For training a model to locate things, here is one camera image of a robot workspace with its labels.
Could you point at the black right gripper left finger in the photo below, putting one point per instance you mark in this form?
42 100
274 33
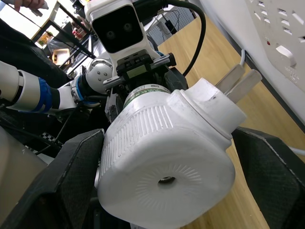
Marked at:
59 186

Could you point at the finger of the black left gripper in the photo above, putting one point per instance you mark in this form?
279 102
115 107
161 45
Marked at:
176 80
114 105

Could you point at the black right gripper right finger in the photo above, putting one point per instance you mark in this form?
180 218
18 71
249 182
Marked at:
274 186

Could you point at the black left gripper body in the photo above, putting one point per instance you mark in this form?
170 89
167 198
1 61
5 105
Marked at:
138 71

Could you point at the person's bare hand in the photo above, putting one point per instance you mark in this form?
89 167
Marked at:
26 3

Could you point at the small wooden box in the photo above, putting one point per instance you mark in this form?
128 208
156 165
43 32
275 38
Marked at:
60 56

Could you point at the person in dark clothes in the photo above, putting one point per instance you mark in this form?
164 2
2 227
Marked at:
21 52

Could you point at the white power strip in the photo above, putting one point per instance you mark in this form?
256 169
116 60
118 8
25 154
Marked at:
274 35

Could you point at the black metal shelf frame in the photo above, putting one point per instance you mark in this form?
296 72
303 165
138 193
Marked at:
71 38

